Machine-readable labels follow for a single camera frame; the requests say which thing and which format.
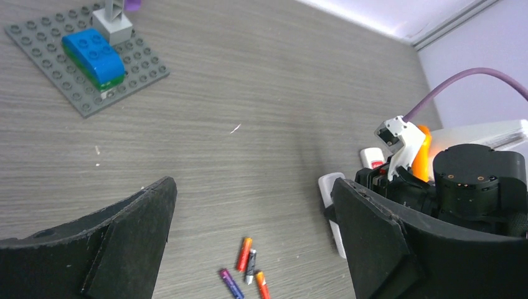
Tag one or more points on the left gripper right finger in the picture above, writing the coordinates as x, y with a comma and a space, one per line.
394, 251

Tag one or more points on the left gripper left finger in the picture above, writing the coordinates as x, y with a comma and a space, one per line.
115, 252

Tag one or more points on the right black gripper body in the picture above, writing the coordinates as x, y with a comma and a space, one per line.
404, 188

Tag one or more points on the white remote control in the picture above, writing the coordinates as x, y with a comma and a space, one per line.
326, 184

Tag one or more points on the orange battery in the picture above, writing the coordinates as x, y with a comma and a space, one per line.
262, 285
244, 253

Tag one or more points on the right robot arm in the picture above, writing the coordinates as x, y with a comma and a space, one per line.
473, 186

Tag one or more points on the red and white remote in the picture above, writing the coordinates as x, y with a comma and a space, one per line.
372, 157

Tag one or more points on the purple battery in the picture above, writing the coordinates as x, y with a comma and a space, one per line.
231, 284

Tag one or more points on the black silver battery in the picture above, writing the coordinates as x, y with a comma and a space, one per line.
250, 269

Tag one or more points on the blue lego brick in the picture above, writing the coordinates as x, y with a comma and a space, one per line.
95, 57

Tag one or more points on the purple plastic cup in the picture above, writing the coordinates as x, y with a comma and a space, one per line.
132, 5

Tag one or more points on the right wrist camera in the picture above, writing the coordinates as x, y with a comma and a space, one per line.
403, 139

